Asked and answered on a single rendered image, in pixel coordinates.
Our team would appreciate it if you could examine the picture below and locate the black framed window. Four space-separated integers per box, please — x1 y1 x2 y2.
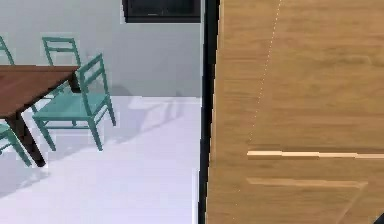
121 0 202 24

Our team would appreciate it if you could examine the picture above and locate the teal wooden chair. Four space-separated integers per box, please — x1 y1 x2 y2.
30 36 82 128
0 123 33 167
31 53 117 152
0 35 15 66

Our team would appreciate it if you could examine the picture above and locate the light wooden room door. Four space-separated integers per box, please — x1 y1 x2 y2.
198 0 384 224

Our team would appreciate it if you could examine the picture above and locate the brown wooden table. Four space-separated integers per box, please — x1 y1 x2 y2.
0 65 82 168

